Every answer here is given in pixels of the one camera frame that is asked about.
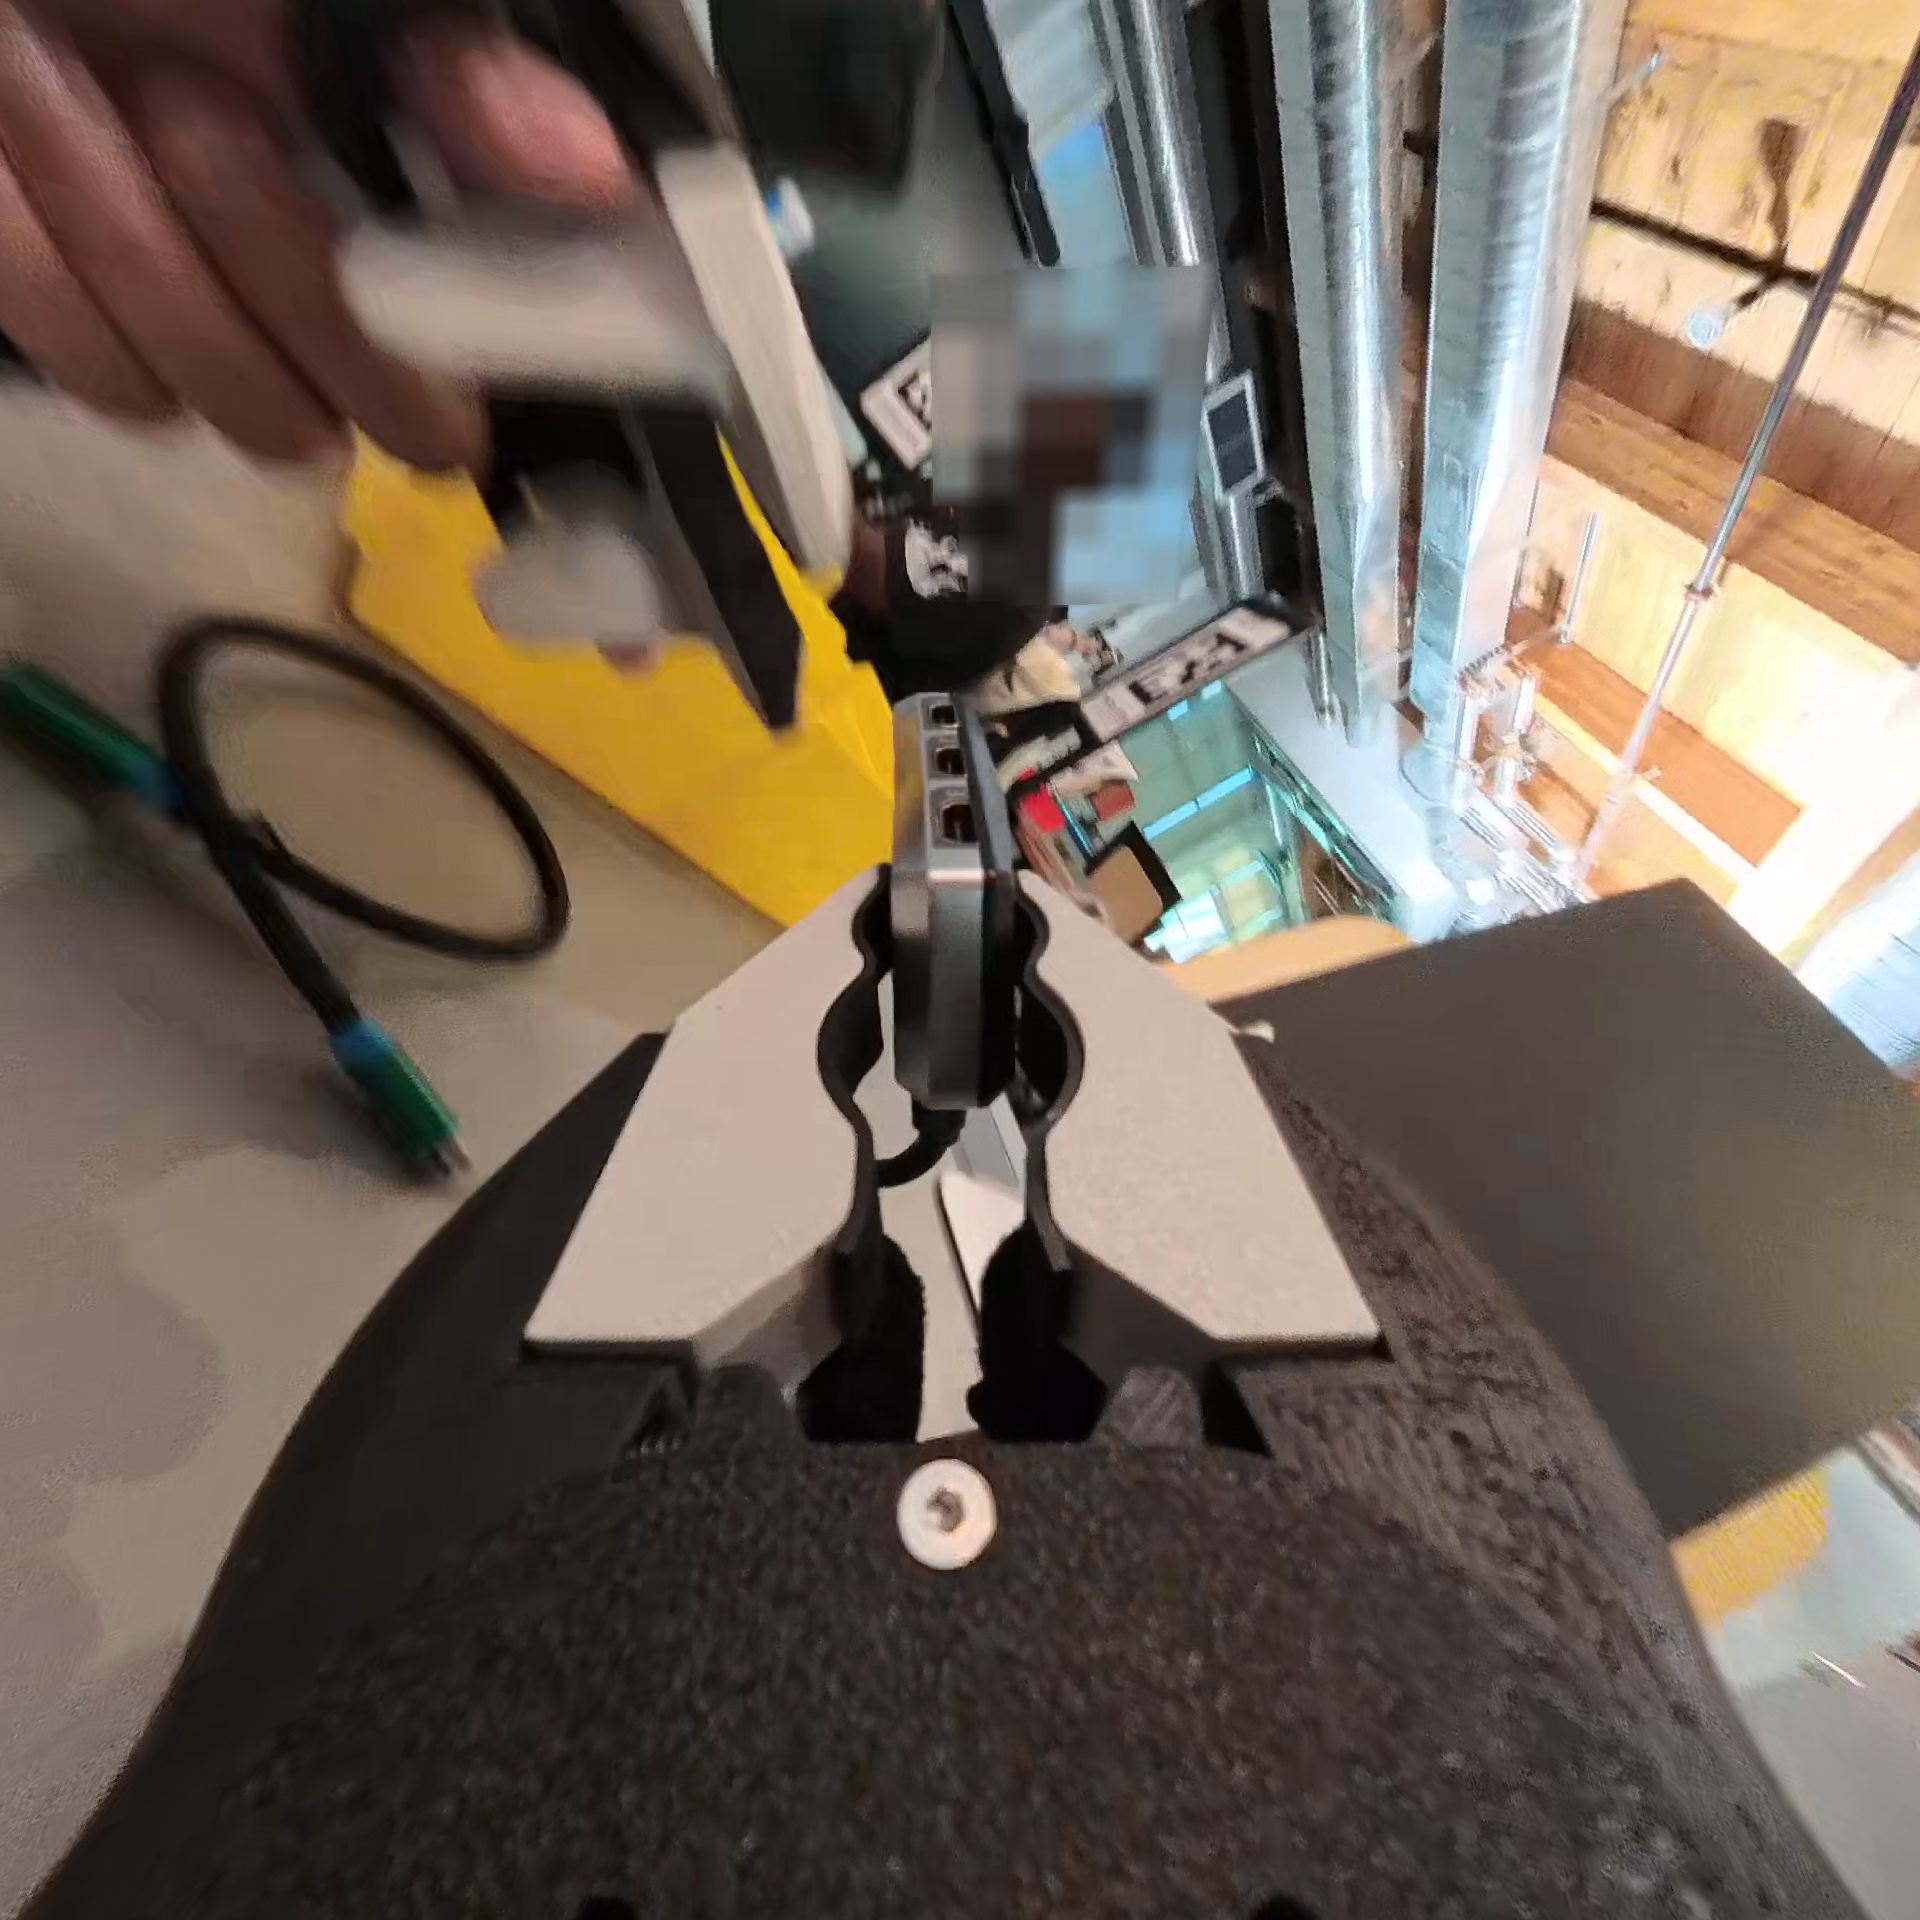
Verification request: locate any printed marker tag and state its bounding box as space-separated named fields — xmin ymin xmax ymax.
xmin=859 ymin=333 xmax=941 ymax=470

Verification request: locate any grey hdmi hub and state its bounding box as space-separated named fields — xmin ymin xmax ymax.
xmin=890 ymin=692 xmax=1026 ymax=1115

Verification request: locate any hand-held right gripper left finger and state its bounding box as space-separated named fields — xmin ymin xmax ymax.
xmin=521 ymin=869 xmax=903 ymax=1373

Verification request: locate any silver ventilation duct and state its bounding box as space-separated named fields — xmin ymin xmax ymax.
xmin=1265 ymin=0 xmax=1421 ymax=746
xmin=1410 ymin=0 xmax=1631 ymax=792

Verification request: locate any black braided hdmi cable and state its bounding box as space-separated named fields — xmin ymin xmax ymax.
xmin=0 ymin=617 xmax=569 ymax=1189

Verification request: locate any black hub cable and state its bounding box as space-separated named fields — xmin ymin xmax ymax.
xmin=879 ymin=1108 xmax=976 ymax=1193

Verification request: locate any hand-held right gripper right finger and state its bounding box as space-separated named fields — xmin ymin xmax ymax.
xmin=1009 ymin=869 xmax=1385 ymax=1352

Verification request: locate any metal sprinkler pipe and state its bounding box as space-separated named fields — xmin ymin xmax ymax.
xmin=1578 ymin=56 xmax=1920 ymax=843

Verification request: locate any yellow plastic bin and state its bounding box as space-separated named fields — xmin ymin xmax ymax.
xmin=345 ymin=428 xmax=903 ymax=921

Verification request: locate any tan back chair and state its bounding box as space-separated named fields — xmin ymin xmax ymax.
xmin=1087 ymin=833 xmax=1191 ymax=942

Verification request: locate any person's left hand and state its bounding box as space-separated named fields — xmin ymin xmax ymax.
xmin=0 ymin=0 xmax=644 ymax=474

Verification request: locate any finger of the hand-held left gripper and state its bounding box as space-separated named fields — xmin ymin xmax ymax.
xmin=618 ymin=140 xmax=858 ymax=736
xmin=472 ymin=474 xmax=671 ymax=671

